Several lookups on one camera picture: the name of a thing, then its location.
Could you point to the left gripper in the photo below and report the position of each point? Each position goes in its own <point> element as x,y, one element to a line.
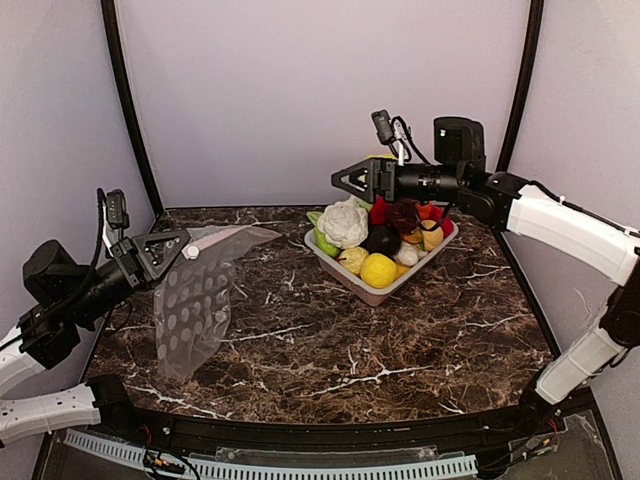
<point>132,263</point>

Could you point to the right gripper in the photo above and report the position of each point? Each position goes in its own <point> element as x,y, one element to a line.
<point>382,180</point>

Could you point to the clear dotted zip top bag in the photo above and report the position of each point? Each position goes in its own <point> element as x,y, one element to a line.
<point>192,307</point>

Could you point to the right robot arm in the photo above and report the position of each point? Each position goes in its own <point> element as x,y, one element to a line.
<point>505,202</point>

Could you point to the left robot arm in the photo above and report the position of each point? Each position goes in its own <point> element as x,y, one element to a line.
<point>71,297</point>

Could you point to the pink plastic food tray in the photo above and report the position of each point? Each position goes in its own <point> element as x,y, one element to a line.
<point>327,254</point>

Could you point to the napa cabbage toy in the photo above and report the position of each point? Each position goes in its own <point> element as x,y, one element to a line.
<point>382,157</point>

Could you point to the white cauliflower toy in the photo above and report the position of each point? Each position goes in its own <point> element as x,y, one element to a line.
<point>344,224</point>

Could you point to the orange pumpkin toy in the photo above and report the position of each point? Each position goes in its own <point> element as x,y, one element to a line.
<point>425,211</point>

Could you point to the pale yellow cabbage toy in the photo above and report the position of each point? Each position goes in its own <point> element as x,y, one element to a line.
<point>352,259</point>

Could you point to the white garlic toy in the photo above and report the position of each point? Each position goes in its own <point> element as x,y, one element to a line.
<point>407,255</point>

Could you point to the yellow lemon toy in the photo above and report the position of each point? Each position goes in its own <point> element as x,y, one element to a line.
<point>378,271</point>

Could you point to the yellow bun toy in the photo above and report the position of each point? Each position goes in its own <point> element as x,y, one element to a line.
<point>432,235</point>

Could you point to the red pepper toy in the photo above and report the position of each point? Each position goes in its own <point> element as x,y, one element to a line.
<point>441,216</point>

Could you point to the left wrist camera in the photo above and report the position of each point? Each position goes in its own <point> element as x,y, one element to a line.
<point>114,219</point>

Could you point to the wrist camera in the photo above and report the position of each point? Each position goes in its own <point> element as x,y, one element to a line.
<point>395,134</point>
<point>114,219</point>

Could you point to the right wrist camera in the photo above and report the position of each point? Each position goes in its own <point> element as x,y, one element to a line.
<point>395,134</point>

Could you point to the right black frame post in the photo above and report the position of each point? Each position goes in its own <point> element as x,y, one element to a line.
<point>525,75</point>

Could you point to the black frame post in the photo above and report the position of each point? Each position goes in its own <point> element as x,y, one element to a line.
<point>126,100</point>
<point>525,75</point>

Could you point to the black curved front rail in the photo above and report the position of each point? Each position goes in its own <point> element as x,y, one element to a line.
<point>476,432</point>

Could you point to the white slotted cable duct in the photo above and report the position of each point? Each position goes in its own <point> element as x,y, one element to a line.
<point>235,463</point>

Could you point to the left black frame post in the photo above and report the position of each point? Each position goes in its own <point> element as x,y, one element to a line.
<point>126,100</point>

